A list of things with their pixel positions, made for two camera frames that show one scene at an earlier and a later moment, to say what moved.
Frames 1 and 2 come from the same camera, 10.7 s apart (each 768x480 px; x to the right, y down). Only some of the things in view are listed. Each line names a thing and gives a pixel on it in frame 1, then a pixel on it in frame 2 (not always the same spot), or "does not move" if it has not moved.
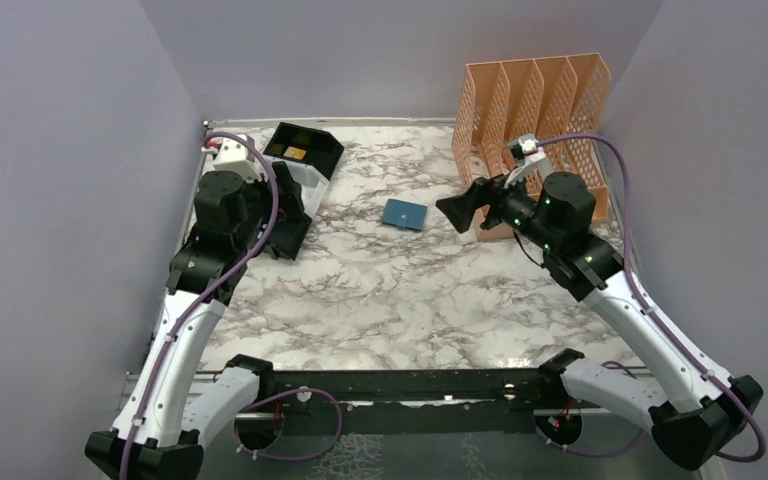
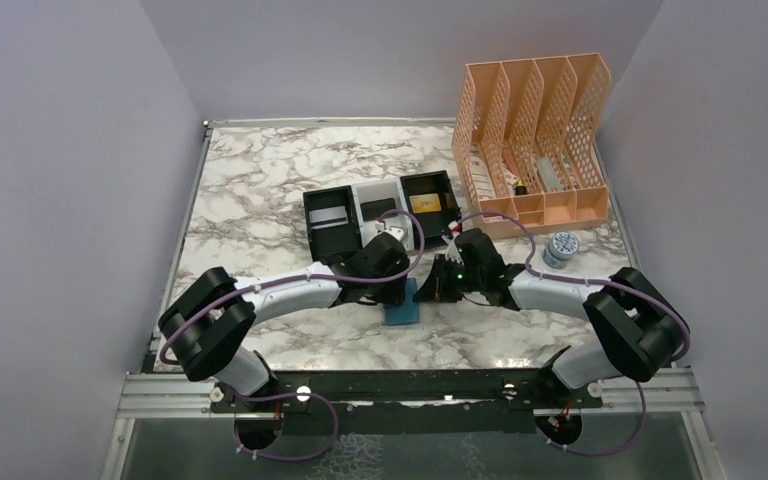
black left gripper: (481, 402) does not move
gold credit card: (293, 152) -> (425, 203)
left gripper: (289, 202) -> (394, 295)
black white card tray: (312, 155) -> (420, 208)
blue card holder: (404, 214) -> (408, 313)
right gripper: (483, 191) -> (434, 288)
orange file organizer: (546, 96) does not move
